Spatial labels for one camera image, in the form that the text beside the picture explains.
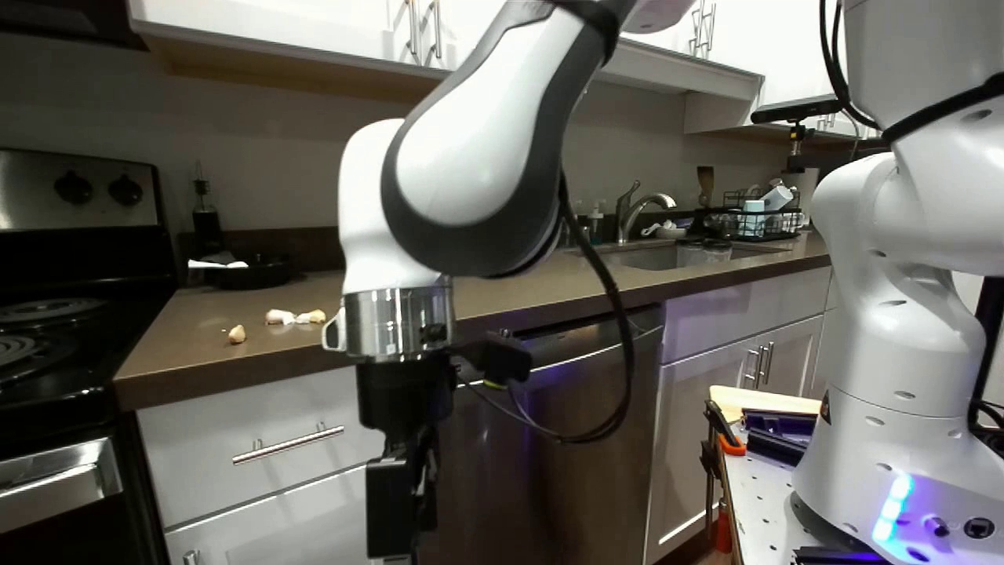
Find black dish rack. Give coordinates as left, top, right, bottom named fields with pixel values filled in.
left=704, top=187, right=806, bottom=242

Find white drawer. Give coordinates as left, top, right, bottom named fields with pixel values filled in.
left=163, top=468, right=387, bottom=565
left=136, top=364, right=387, bottom=528

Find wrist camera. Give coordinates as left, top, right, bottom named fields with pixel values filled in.
left=459, top=333, right=535, bottom=390

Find black stove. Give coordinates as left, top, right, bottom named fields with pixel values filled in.
left=0, top=148, right=180, bottom=565

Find camera on mount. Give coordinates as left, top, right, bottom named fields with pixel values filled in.
left=750, top=93, right=846, bottom=175

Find orange clamp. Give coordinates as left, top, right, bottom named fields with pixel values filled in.
left=700, top=399, right=747, bottom=457

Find silver tap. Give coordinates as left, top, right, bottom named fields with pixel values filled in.
left=615, top=180, right=678, bottom=245

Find oven door handle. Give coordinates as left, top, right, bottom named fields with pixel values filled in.
left=0, top=438, right=124, bottom=536

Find clear container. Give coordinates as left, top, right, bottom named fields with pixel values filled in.
left=677, top=239, right=735, bottom=268

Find steel dishwasher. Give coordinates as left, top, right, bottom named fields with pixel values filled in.
left=418, top=304, right=667, bottom=565

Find pair of cabinet handles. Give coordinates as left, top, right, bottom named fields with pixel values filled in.
left=403, top=0, right=446, bottom=68
left=689, top=0, right=718, bottom=60
left=742, top=340, right=777, bottom=391

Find white base cabinet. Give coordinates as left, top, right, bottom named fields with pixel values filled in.
left=645, top=265, right=834, bottom=565

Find black pan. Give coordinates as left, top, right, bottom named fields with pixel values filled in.
left=204, top=253, right=296, bottom=292

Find black plastic parts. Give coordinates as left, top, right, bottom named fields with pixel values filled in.
left=740, top=407, right=819, bottom=466

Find dark oil bottle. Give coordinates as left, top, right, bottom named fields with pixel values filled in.
left=191, top=160, right=225, bottom=257

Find white wall cabinet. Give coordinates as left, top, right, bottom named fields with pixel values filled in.
left=125, top=0, right=871, bottom=136

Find coil burner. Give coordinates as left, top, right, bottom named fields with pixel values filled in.
left=0, top=333, right=42, bottom=370
left=0, top=296, right=108, bottom=327

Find wooden board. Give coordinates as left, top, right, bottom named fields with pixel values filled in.
left=708, top=384, right=822, bottom=425

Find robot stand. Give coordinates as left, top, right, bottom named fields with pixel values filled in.
left=720, top=449, right=891, bottom=565

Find stove knob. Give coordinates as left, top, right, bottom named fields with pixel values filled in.
left=107, top=173, right=145, bottom=209
left=54, top=170, right=94, bottom=207

